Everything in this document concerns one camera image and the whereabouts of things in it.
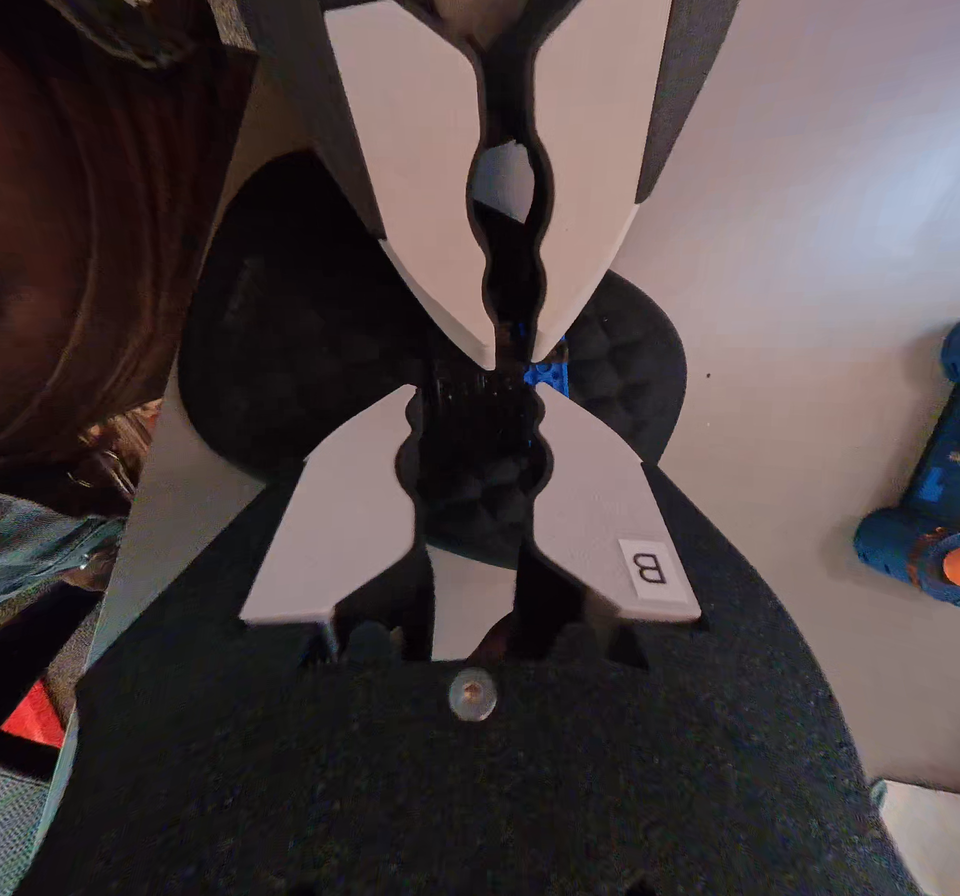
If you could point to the black cushioned mat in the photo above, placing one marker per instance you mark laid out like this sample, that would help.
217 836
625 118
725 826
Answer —
300 311

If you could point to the person's brown sweater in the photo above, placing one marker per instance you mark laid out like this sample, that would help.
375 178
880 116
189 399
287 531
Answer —
90 236

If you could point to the black toy brick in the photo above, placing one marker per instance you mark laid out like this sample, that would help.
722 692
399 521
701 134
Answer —
465 390

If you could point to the red fabric item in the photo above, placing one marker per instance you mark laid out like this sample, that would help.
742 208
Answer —
30 716

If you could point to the blue toy brick plate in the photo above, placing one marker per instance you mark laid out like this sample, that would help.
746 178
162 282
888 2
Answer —
551 378

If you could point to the person's jeans leg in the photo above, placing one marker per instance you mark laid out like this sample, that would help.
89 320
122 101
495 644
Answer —
45 543

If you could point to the blue brick game controller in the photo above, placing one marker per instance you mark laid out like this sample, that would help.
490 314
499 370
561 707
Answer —
915 521

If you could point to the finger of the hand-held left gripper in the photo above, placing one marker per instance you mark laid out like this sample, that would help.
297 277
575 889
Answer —
412 146
600 123

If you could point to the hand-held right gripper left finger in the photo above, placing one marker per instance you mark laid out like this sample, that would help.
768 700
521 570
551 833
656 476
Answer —
337 513

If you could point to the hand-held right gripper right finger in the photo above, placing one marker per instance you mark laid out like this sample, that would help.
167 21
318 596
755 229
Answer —
600 498

